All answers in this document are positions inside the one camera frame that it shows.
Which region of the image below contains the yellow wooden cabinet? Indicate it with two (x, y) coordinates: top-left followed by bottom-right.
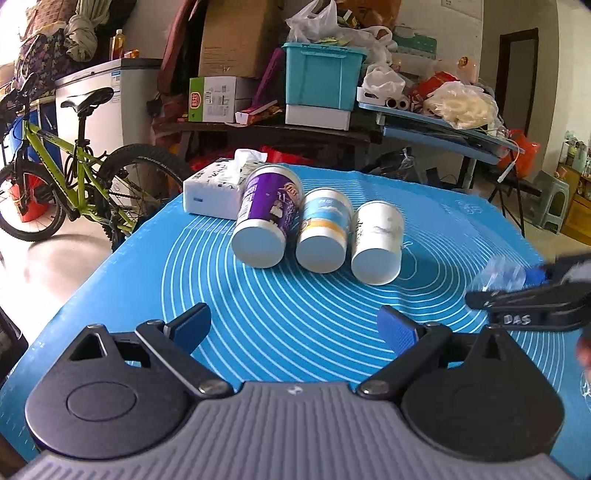
(556, 163), (591, 246)

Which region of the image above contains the white bag of rings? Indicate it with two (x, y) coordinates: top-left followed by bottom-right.
(423, 81), (498, 130)

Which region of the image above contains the green white carton box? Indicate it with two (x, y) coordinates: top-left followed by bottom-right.
(187, 76), (259, 123)

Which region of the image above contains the white floral paper cup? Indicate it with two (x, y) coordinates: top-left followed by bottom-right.
(351, 200), (405, 286)

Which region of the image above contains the white plastic bag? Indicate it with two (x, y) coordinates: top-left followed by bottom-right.
(286, 1), (339, 43)

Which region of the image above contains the white tissue pack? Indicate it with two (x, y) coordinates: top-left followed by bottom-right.
(183, 149), (267, 220)

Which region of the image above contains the dark wooden table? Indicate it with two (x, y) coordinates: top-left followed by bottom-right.
(155, 121), (382, 160)

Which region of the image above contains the white foam box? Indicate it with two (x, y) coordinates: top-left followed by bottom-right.
(286, 105), (351, 131)

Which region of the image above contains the orange plastic bag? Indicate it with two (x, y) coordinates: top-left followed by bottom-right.
(497, 129), (540, 179)

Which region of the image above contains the large brown cardboard box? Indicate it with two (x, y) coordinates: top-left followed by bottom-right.
(198, 0), (284, 79)

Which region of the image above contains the white chest freezer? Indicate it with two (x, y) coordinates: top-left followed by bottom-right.
(55, 58), (161, 156)

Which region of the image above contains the purple paper cup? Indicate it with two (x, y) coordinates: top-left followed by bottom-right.
(230, 164), (304, 269)

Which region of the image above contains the teal plastic storage bin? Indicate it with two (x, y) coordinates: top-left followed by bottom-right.
(283, 42), (368, 111)

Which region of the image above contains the blue folding desk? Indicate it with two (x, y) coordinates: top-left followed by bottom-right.
(359, 103), (521, 193)

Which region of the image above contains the green bicycle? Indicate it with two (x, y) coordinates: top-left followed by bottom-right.
(1, 73), (193, 250)

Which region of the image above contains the green plastic stool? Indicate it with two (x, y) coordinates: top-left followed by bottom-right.
(531, 170), (570, 234)

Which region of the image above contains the blue silicone baking mat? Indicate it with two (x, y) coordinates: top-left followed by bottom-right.
(1, 167), (590, 479)

